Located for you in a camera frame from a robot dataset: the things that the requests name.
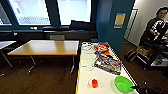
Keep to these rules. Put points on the tan black backpack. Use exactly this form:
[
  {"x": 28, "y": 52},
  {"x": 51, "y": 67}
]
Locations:
[{"x": 131, "y": 55}]

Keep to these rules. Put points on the clear glass bowl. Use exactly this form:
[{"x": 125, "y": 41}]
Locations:
[{"x": 87, "y": 46}]

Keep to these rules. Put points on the grey bench panel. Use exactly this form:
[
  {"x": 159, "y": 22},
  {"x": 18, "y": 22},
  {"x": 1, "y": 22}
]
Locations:
[{"x": 57, "y": 37}]

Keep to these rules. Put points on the long wooden table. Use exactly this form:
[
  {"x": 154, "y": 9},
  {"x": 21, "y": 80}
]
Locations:
[{"x": 46, "y": 47}]

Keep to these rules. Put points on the green bowl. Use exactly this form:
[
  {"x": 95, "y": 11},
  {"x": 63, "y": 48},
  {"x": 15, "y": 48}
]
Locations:
[{"x": 123, "y": 83}]

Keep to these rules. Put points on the white framed doorway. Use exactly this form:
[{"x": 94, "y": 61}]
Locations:
[{"x": 131, "y": 25}]

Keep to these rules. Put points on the bright window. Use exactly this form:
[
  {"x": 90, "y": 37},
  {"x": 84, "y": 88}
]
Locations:
[
  {"x": 74, "y": 11},
  {"x": 3, "y": 15},
  {"x": 31, "y": 11}
]

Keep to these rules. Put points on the dark sofa cushion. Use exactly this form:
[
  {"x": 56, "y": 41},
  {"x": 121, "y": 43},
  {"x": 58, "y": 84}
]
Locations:
[{"x": 81, "y": 24}]

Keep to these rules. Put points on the person in dark shirt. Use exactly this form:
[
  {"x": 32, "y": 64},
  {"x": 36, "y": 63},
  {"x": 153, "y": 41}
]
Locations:
[{"x": 154, "y": 26}]

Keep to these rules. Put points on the small orange ball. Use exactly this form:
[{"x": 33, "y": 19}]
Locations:
[{"x": 94, "y": 83}]

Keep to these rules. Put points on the colourful snack packets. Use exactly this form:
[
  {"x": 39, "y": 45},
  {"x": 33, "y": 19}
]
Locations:
[{"x": 101, "y": 48}]

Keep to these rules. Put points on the small white puck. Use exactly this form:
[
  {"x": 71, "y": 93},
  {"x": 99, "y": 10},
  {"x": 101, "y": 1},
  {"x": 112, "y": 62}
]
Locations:
[{"x": 88, "y": 67}]

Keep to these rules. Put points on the yellow wall sign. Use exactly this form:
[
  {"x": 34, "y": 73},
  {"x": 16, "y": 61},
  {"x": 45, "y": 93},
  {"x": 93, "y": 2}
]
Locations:
[{"x": 120, "y": 20}]

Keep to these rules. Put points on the dark window bench sofa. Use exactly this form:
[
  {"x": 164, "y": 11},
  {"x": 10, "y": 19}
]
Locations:
[{"x": 33, "y": 34}]

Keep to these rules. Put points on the small white sill item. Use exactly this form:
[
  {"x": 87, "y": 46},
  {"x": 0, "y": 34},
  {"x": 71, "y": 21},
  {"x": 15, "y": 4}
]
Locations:
[{"x": 34, "y": 28}]

